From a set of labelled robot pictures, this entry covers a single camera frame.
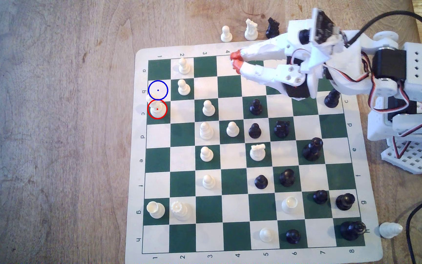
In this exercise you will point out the white chess king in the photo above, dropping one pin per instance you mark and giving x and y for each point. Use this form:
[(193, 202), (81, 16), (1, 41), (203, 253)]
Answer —
[(157, 108)]

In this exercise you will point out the black chess pawn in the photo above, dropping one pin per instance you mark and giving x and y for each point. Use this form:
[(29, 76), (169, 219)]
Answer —
[(320, 197), (256, 107), (261, 182), (255, 131), (293, 237)]

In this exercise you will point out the white chess queen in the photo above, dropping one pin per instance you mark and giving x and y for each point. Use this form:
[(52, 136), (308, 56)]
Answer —
[(180, 211)]

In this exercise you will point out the black chess king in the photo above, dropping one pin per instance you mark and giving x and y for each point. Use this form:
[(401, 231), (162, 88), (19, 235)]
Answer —
[(352, 230)]

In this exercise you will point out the white grid robot base plate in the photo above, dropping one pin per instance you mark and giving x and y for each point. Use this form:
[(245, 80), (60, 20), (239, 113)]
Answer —
[(412, 161)]

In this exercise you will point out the black chess knight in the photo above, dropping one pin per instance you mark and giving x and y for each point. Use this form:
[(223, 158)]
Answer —
[(281, 129), (272, 28)]

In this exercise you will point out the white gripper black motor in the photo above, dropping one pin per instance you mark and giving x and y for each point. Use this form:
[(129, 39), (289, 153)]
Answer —
[(293, 74)]

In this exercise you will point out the white chess bishop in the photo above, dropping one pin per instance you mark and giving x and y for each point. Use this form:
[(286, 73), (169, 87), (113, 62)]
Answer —
[(206, 131), (390, 230)]

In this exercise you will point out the small black gripper camera board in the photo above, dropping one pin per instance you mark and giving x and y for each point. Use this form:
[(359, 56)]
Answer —
[(322, 25)]

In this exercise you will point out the black chess queen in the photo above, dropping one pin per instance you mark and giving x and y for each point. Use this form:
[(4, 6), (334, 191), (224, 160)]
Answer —
[(312, 149)]

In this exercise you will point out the white chess pawn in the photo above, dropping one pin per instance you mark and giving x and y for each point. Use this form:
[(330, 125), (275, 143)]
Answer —
[(266, 235), (208, 182), (233, 129), (208, 108), (206, 154), (184, 66), (184, 88), (226, 34)]

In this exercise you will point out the green and cream chess mat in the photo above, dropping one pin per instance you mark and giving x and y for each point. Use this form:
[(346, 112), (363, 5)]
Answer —
[(233, 88)]

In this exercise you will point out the white chess knight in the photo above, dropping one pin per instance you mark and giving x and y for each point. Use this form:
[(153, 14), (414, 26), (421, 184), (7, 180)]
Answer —
[(251, 30), (258, 152)]

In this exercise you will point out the white chess rook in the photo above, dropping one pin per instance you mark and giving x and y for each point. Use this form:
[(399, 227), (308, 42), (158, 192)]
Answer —
[(290, 205), (156, 209)]

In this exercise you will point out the black chess rook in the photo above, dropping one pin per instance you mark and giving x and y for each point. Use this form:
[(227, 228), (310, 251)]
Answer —
[(345, 202)]

